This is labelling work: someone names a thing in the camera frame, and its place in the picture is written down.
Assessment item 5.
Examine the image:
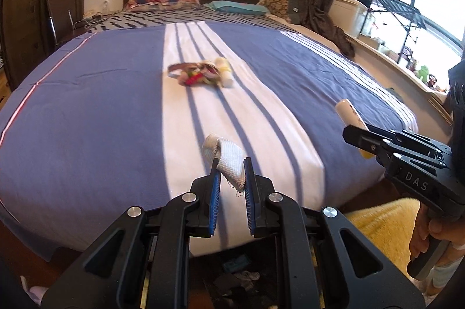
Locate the white yellow cream tube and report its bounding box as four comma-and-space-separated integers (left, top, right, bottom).
334, 97, 376, 161

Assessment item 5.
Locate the blue wet wipes packet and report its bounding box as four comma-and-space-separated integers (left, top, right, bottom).
223, 255, 249, 274

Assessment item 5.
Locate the white gauze bandage strip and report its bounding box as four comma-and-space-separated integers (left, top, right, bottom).
202, 134, 246, 193

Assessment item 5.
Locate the right hand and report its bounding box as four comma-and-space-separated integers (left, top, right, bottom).
409, 204, 465, 266

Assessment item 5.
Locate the green toy figure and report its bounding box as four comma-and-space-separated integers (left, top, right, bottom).
415, 65, 430, 83

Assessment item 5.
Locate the white storage box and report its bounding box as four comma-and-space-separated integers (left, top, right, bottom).
329, 0, 368, 38

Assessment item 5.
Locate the black metal rack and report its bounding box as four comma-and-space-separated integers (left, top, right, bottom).
358, 0, 426, 67

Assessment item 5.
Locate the blue white striped duvet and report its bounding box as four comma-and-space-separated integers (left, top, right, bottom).
1, 21, 419, 259

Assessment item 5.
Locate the patterned cushion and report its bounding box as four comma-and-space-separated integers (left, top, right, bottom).
258, 0, 300, 24

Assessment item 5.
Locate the teal pillow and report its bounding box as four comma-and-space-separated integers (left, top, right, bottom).
205, 1, 269, 16

